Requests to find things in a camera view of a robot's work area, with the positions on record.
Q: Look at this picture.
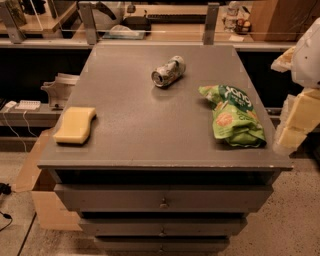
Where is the grey metal bracket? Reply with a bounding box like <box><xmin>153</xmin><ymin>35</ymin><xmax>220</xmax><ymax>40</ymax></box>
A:
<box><xmin>41</xmin><ymin>73</ymin><xmax>79</xmax><ymax>109</ymax></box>

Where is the cardboard box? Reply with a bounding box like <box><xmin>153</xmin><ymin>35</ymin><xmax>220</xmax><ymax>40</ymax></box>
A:
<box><xmin>14</xmin><ymin>129</ymin><xmax>81</xmax><ymax>231</ymax></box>

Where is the white power strip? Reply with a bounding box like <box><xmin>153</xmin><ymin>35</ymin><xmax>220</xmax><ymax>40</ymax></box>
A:
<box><xmin>15</xmin><ymin>100</ymin><xmax>41</xmax><ymax>110</ymax></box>

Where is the black keyboard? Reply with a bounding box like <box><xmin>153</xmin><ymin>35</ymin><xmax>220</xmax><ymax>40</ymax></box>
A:
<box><xmin>147</xmin><ymin>14</ymin><xmax>206</xmax><ymax>24</ymax></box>

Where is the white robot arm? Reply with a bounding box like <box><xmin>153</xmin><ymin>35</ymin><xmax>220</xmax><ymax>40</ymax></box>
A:
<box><xmin>271</xmin><ymin>18</ymin><xmax>320</xmax><ymax>155</ymax></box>

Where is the grey drawer cabinet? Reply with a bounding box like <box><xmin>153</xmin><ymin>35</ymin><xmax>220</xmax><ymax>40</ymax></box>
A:
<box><xmin>39</xmin><ymin>44</ymin><xmax>292</xmax><ymax>252</ymax></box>

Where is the yellow sponge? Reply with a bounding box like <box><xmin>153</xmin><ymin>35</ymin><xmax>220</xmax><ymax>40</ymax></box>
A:
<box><xmin>53</xmin><ymin>107</ymin><xmax>96</xmax><ymax>144</ymax></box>

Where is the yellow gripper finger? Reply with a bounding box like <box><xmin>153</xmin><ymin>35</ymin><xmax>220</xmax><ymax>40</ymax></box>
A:
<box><xmin>273</xmin><ymin>88</ymin><xmax>320</xmax><ymax>155</ymax></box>
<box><xmin>271</xmin><ymin>46</ymin><xmax>295</xmax><ymax>73</ymax></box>

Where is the crushed soda can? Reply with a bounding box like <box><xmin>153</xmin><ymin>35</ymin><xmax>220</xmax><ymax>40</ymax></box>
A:
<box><xmin>151</xmin><ymin>56</ymin><xmax>186</xmax><ymax>87</ymax></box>

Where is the green rice chip bag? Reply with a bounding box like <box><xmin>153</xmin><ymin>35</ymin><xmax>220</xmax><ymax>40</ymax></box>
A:
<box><xmin>198</xmin><ymin>85</ymin><xmax>266</xmax><ymax>148</ymax></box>

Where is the top drawer knob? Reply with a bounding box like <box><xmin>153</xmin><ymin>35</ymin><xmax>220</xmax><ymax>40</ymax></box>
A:
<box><xmin>159</xmin><ymin>198</ymin><xmax>169</xmax><ymax>209</ymax></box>

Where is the black floor cable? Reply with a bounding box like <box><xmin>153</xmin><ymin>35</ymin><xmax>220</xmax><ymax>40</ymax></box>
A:
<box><xmin>0</xmin><ymin>182</ymin><xmax>14</xmax><ymax>232</ymax></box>

